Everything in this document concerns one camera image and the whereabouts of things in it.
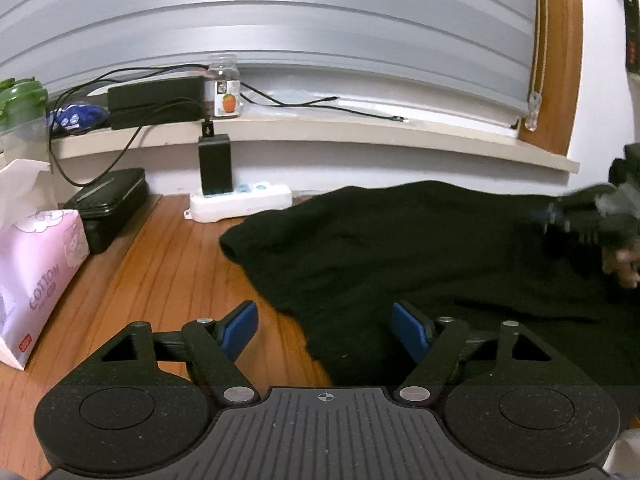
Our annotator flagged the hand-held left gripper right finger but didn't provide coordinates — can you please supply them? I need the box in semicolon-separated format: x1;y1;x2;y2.
391;301;582;406

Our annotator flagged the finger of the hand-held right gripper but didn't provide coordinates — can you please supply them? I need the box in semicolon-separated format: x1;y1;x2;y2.
531;205;601;243
554;184;619;211

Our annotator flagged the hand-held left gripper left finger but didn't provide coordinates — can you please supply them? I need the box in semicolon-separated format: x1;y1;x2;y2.
74;301;262;406

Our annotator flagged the black t-shirt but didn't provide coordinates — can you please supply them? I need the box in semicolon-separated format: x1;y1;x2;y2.
219;179;640;387

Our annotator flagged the person's right hand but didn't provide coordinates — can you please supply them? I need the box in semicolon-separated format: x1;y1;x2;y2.
602;249;640;289

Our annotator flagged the white power strip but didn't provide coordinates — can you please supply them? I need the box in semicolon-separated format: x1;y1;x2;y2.
182;182;294;224

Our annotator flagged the black charger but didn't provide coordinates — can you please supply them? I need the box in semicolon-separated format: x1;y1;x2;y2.
197;120;235;197

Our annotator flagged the beige window sill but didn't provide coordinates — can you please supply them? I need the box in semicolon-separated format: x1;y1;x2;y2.
50;109;581;175

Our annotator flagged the black case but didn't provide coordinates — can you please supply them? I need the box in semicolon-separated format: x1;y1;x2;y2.
57;167;148;256

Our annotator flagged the pink tissue box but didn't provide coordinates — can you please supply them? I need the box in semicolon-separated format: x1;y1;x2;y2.
0;159;91;372

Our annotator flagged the glass jar orange label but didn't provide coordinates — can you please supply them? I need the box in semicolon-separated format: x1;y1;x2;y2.
206;54;244;119

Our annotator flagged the black adapter box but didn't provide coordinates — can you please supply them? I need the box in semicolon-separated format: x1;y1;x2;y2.
107;76;207;132

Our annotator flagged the blue packet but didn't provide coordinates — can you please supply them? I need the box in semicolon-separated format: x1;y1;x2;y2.
46;102;109;137

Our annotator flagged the green-lidded bottle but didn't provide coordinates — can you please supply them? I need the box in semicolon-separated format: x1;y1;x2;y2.
0;77;52;167

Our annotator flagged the grey window blind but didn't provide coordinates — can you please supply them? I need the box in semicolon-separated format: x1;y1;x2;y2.
0;0;543;133

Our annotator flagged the beaded blind cord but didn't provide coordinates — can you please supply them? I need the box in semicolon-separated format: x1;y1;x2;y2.
524;0;552;133

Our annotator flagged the wooden window frame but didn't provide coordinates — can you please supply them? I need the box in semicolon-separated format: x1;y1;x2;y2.
517;0;585;157

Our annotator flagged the black cable with plug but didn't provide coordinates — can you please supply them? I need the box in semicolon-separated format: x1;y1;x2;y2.
239;79;410;124

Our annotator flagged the black looped cable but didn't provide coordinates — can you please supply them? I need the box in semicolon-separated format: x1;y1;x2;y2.
47;62;211;188

